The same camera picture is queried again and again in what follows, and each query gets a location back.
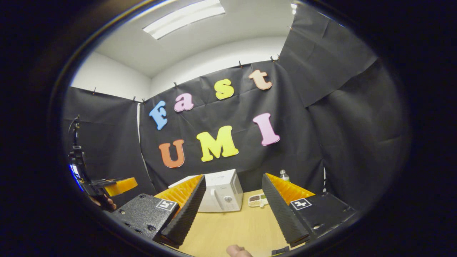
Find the large ceiling light panel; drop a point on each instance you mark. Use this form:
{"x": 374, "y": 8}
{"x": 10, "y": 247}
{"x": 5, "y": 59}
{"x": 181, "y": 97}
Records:
{"x": 184, "y": 18}

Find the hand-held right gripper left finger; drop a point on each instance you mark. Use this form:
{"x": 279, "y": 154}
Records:
{"x": 189, "y": 214}

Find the black backdrop cloth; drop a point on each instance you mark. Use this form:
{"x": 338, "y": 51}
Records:
{"x": 321, "y": 125}

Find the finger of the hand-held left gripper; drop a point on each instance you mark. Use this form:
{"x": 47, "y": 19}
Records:
{"x": 123, "y": 186}

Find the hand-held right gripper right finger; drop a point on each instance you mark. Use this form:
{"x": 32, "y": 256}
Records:
{"x": 282, "y": 214}

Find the green drink bottle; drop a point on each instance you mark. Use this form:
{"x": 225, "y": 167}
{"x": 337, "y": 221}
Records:
{"x": 284, "y": 176}

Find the small divided snack dish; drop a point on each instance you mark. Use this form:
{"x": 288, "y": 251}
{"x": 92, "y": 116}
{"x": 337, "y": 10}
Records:
{"x": 257, "y": 200}

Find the white microwave oven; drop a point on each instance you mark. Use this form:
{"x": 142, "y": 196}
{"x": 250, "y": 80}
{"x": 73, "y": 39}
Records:
{"x": 225, "y": 189}

